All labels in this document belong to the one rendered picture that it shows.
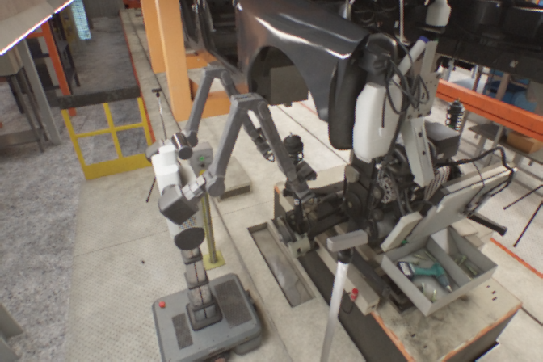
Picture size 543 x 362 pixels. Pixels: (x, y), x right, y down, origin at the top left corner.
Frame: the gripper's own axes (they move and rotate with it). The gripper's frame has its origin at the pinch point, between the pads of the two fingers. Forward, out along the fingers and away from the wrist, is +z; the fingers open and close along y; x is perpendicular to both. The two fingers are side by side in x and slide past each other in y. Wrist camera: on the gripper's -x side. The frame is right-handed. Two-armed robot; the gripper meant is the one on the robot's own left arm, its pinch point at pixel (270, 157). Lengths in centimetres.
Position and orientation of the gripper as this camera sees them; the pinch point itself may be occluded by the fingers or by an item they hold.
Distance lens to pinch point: 197.3
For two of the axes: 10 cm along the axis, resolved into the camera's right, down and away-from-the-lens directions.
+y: -4.3, -4.7, 7.7
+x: -7.8, 6.2, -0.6
